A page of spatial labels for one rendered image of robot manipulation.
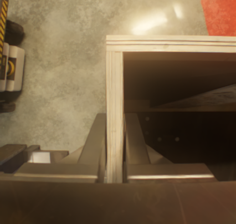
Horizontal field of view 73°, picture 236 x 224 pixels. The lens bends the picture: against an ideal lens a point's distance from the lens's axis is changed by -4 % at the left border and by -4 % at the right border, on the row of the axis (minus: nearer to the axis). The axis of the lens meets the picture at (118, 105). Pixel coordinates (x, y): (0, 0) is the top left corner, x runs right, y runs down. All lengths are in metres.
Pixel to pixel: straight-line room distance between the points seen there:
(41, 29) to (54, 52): 0.17
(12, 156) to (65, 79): 0.80
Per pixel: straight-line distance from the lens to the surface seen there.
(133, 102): 0.90
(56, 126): 1.18
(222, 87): 0.30
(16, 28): 1.17
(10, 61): 1.13
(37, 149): 0.44
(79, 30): 1.15
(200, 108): 1.00
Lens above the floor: 1.07
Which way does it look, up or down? 83 degrees down
